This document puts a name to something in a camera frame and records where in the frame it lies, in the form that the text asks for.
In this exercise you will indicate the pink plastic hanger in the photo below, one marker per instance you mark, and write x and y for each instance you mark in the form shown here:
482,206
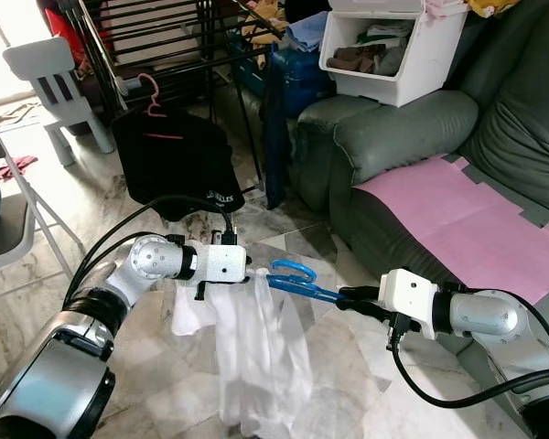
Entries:
151,96

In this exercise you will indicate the pink foam mat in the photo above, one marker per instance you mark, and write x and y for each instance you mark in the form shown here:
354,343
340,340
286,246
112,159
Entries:
476,219

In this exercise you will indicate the white storage bin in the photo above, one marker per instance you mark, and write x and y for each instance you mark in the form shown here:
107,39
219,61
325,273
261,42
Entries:
421,73

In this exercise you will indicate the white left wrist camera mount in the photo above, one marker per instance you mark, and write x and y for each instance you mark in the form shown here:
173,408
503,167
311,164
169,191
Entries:
221,262

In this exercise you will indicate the red hanging cloth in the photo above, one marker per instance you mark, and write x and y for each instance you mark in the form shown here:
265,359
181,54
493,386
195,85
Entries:
64,32

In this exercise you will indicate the black t-shirt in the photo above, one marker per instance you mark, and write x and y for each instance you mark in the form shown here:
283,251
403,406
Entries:
178,169

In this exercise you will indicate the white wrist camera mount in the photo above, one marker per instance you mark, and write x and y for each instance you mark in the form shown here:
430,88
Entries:
221,262
410,291

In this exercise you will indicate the yellow crumpled cloth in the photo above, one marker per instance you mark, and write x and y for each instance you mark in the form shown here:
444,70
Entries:
261,23

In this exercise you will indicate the dark green leather sofa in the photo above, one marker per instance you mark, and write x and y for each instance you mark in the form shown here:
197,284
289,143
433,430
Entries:
503,110

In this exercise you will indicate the white shirt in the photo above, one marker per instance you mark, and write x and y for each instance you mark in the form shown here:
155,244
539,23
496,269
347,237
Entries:
256,357

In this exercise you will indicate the pink floor cloth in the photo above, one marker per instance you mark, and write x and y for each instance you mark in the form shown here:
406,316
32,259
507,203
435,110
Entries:
16,167

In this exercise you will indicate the blue folded towel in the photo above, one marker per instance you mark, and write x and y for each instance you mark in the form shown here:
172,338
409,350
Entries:
309,32

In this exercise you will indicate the white child chair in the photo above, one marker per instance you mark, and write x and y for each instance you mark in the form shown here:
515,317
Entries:
50,87

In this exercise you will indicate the yellow printed cloth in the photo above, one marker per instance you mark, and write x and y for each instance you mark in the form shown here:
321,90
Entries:
492,7

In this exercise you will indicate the navy blue garment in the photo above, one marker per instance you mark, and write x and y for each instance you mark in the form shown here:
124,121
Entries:
274,137

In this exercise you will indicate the brown folded clothes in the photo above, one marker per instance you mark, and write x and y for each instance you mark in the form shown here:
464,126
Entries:
359,59

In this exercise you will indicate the black clothes drying rack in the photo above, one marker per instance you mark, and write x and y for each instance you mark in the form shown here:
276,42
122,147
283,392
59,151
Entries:
165,37

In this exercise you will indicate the blue plastic hanger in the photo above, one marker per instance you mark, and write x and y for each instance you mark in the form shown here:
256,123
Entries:
297,279

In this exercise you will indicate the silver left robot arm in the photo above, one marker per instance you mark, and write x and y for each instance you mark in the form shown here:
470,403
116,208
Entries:
101,302

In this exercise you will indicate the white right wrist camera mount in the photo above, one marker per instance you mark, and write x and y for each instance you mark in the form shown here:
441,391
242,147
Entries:
410,291

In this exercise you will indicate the grey folding chair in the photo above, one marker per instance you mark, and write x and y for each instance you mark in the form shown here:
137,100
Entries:
9,229

